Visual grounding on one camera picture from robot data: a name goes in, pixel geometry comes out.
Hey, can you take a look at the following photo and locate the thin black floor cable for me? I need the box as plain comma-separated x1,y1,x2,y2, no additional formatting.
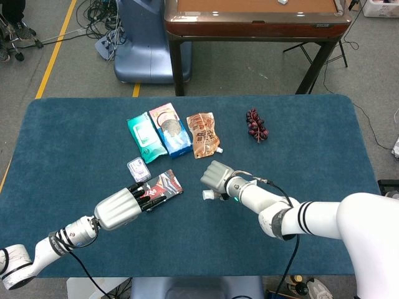
322,27,399,151

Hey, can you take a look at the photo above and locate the white sneaker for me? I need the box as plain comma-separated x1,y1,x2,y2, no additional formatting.
306,278,335,299

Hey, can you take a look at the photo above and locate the green wet wipes pack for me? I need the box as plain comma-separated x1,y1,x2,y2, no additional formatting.
127,112,168,164

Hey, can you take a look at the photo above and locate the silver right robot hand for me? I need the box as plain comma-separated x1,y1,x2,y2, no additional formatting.
199,160,234,194

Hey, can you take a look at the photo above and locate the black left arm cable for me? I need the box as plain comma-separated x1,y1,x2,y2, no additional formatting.
69,249,110,299

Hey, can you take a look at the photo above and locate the black folding stand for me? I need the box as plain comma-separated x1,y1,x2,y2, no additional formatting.
282,39,349,69

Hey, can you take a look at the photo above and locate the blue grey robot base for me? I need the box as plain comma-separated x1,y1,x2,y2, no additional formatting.
130,276,266,299

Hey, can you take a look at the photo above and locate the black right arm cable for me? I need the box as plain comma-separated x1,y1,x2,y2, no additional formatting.
235,170,300,299

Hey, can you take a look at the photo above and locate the white plastic basket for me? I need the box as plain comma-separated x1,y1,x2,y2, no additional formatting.
361,0,399,18

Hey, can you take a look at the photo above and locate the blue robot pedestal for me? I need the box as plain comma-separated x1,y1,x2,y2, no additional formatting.
113,0,193,84

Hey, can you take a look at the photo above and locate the dark red grape bunch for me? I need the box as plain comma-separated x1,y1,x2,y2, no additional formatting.
246,108,270,145

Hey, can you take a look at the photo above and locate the small white bottle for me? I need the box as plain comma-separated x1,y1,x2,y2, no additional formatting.
201,188,230,202

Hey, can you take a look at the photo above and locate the clear plastic box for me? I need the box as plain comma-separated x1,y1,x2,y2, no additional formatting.
126,157,152,183

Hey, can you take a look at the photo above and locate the blue felt table cloth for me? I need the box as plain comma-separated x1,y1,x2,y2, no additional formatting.
0,94,382,278

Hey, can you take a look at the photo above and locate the orange spout pouch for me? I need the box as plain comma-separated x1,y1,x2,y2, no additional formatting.
186,112,224,160

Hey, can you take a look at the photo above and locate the brown mahjong table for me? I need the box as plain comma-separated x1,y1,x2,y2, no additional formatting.
164,0,352,97

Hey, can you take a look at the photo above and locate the black tray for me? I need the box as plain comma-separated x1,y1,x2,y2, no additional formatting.
377,179,399,200

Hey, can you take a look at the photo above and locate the floor cable bundle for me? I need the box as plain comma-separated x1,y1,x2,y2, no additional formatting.
76,0,126,60

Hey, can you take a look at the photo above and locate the blue pink snack bag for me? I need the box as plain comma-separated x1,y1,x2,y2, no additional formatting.
148,102,193,159

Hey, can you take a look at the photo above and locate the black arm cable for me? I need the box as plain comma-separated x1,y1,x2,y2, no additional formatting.
235,170,300,299
69,249,110,299

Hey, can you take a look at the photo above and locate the white floor cable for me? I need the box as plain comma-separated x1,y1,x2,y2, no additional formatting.
39,27,94,44

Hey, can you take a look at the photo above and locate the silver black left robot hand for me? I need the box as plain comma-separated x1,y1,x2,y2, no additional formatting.
94,183,168,232

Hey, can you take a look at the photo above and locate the person leg with dark sneaker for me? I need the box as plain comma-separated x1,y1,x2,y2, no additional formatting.
0,0,37,40

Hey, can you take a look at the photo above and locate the black red snack packet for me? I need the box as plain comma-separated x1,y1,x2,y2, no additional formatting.
137,169,184,213

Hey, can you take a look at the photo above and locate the white base panel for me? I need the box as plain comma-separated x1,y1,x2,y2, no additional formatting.
66,277,132,299

